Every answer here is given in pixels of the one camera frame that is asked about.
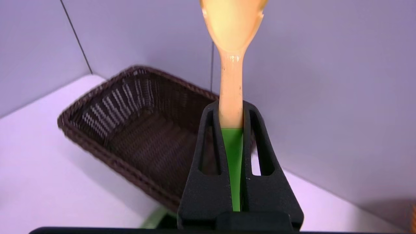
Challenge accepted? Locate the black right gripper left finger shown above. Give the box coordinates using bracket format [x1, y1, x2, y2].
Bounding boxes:
[177, 100, 233, 228]

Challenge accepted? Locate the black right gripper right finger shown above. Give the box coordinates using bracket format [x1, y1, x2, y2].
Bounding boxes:
[240, 100, 305, 230]

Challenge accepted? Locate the wooden spork green handle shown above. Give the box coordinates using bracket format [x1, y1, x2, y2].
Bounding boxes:
[200, 0, 269, 212]

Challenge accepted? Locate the dark brown wicker basket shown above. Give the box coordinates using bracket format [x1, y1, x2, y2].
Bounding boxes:
[58, 66, 222, 214]

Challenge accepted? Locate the orange wicker basket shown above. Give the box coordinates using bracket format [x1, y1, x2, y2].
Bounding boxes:
[408, 203, 416, 234]

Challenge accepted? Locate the light green plastic tray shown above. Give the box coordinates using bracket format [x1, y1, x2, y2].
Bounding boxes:
[141, 206, 170, 230]

